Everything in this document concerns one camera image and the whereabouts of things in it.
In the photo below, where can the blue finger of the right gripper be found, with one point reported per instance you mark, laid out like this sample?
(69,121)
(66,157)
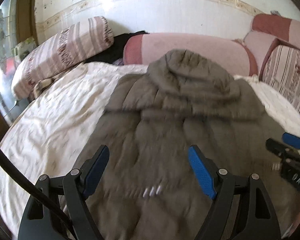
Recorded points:
(291,140)

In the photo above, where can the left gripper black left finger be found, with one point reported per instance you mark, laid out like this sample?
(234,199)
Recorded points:
(61,211)

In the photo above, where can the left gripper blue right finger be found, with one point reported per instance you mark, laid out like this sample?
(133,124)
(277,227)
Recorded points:
(255,218)

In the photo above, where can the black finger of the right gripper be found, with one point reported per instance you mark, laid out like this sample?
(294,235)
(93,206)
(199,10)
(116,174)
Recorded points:
(282,151)

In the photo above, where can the brown quilted hooded jacket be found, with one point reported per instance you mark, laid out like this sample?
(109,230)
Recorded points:
(148,189)

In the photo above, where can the black clothing behind bolster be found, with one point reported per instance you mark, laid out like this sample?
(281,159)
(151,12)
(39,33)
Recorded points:
(115,51)

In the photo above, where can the white floral bed quilt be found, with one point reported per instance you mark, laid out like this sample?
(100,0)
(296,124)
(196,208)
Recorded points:
(50,134)

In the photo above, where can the striped floral cushion right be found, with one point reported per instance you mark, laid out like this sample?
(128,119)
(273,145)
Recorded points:
(282,72)

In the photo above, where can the floral cloth under pillow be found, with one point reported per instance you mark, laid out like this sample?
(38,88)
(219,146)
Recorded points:
(41,86)

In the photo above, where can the pink red sofa backrest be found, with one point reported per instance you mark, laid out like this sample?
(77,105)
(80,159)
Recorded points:
(268,31)

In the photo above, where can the striped floral pillow left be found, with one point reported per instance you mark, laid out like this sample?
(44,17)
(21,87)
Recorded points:
(67,48)

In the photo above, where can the stained glass door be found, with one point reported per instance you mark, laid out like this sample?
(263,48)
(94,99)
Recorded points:
(9,107)

